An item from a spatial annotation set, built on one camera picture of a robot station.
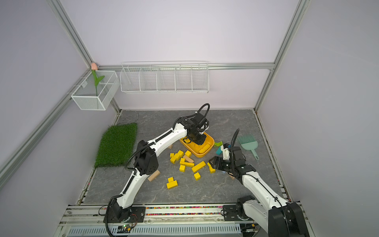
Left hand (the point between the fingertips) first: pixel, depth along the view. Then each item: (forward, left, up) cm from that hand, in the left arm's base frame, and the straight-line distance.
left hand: (202, 142), depth 90 cm
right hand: (-11, -5, -3) cm, 13 cm away
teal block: (-2, -11, -9) cm, 14 cm away
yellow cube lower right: (-15, -4, -7) cm, 17 cm away
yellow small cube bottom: (-18, +20, -9) cm, 28 cm away
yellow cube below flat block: (-12, +13, -7) cm, 20 cm away
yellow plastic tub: (-1, +2, -8) cm, 9 cm away
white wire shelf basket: (+41, +11, +20) cm, 47 cm away
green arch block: (+3, -11, -9) cm, 15 cm away
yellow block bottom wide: (-20, +20, -9) cm, 29 cm away
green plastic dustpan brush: (+3, -32, -9) cm, 34 cm away
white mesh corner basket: (+19, +63, +25) cm, 70 cm away
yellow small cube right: (-18, +5, -8) cm, 20 cm away
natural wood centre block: (-6, +10, -8) cm, 14 cm away
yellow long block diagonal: (-11, +3, -9) cm, 14 cm away
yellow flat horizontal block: (-9, +10, -8) cm, 16 cm away
